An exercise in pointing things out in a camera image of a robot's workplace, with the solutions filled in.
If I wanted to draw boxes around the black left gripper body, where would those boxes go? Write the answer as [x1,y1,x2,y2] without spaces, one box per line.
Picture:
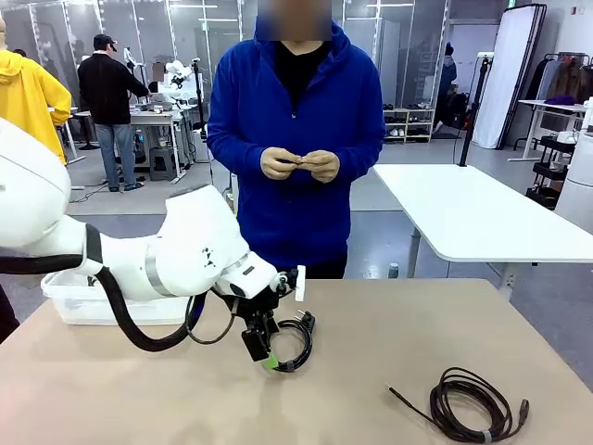
[221,287,282,336]

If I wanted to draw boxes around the black power cable with plug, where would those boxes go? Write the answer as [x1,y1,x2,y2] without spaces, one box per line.
[270,309,318,374]

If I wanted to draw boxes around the long black cable grey tape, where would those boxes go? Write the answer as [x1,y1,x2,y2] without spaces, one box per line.
[384,367,532,442]

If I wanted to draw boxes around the right forearm blue sleeve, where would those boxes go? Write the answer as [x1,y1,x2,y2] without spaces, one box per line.
[207,124,270,175]

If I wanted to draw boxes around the left forearm blue sleeve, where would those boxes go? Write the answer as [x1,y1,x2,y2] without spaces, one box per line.
[334,127,386,182]

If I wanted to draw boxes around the person's right hand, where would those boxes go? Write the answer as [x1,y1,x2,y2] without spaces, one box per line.
[259,146,302,180]

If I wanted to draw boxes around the person's left hand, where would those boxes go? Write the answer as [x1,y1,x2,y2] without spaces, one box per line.
[301,150,340,184]

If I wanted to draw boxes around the person in blue hoodie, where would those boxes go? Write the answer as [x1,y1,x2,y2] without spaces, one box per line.
[207,20,386,280]

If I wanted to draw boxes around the clear plastic storage bin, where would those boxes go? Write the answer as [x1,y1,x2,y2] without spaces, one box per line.
[40,271,194,326]

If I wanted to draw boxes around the grey plastic step stool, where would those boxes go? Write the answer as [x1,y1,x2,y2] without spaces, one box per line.
[148,146,180,182]

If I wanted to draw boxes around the grey background workbench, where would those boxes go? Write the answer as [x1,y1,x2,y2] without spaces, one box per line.
[129,108,196,183]

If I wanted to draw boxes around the large white table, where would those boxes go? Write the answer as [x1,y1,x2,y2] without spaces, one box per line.
[372,163,593,302]

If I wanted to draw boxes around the wooden shoe rack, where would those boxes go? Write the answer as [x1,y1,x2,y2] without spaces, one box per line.
[382,107,436,145]

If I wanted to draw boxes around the seated person in dark top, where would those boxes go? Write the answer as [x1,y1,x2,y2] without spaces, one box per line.
[147,62,169,94]

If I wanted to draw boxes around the person in black sweater, cap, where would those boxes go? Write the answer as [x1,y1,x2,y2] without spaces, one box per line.
[77,33,150,193]

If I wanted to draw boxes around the black bags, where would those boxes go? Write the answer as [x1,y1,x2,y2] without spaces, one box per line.
[448,92,470,130]

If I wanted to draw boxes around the person in dark coat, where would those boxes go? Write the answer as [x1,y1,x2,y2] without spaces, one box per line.
[434,42,459,134]

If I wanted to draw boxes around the person in yellow hoodie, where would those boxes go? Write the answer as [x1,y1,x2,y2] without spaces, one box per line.
[0,13,73,166]

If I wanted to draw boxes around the black utility cart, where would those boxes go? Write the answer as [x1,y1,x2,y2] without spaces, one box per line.
[525,133,578,210]

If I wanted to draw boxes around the white cylindrical machine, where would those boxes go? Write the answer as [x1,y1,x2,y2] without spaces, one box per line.
[553,96,593,223]

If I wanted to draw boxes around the white folding partition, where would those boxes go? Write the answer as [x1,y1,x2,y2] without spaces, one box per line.
[471,3,548,150]

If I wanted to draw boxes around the white standing desk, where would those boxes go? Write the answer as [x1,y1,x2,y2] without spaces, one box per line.
[508,98,589,162]

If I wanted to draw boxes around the black clothes rack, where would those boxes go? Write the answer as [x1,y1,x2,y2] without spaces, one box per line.
[525,51,593,102]

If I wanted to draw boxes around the brown hanging coat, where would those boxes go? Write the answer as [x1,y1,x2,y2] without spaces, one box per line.
[550,57,593,101]

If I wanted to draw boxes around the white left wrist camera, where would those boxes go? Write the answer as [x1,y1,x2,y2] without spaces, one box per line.
[276,264,308,302]

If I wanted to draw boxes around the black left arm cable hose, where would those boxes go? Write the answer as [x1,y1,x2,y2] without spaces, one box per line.
[0,224,242,352]

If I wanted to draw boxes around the black tripod with camera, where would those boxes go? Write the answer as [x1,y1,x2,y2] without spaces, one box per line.
[191,57,209,140]

